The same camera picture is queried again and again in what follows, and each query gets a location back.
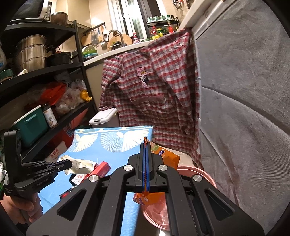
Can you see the white labelled jar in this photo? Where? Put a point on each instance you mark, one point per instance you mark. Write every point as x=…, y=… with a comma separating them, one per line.
x=49, y=116

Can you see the white printed sack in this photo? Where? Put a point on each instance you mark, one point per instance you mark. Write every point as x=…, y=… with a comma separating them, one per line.
x=57, y=152

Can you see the red printed carton box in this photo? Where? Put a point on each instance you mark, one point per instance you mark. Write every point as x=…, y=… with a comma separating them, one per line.
x=67, y=133

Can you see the teal storage box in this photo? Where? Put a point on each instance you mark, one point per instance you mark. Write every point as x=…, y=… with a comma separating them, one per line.
x=31, y=125

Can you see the blue patterned tablecloth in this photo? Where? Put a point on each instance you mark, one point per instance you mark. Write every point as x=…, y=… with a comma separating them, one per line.
x=111, y=145

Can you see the kitchen faucet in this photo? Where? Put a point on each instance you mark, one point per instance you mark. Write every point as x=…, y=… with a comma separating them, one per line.
x=115, y=40

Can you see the white lidded trash can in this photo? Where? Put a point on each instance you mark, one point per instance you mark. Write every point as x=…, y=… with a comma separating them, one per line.
x=105, y=119

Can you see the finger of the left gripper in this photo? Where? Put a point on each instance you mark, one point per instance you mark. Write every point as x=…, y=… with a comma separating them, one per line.
x=38, y=165
x=61, y=166

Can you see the red plaid shirt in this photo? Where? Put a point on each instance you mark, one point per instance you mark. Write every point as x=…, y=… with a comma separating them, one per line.
x=158, y=85

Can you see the stainless steel pot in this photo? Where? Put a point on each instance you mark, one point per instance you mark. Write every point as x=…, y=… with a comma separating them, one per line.
x=31, y=53

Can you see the black metal shelf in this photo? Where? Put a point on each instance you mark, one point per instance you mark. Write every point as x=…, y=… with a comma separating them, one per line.
x=15, y=87

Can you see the yellow bag on shelf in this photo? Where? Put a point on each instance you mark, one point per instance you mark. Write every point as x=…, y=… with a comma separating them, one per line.
x=85, y=96

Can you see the cream paper wrapper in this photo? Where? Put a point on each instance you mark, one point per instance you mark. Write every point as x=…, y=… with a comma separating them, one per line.
x=79, y=166

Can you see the orange snack wrapper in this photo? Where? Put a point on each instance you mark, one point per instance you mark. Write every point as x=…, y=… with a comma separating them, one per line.
x=169, y=159

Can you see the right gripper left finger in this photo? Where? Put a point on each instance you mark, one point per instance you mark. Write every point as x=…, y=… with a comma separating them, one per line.
x=96, y=206

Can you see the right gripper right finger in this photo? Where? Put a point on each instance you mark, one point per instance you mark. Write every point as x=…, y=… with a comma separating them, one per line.
x=194, y=205

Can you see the person's left hand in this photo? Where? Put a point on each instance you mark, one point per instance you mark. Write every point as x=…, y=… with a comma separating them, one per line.
x=21, y=210

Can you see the red bag on shelf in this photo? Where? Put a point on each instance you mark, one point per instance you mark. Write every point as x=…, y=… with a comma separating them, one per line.
x=52, y=93

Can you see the black spice rack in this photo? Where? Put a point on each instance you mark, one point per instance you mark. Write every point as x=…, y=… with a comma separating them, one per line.
x=159, y=26

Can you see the red white milk carton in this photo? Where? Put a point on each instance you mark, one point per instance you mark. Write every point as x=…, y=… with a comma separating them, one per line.
x=100, y=170

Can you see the pink plastic trash bin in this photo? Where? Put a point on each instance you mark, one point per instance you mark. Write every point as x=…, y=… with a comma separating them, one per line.
x=156, y=213

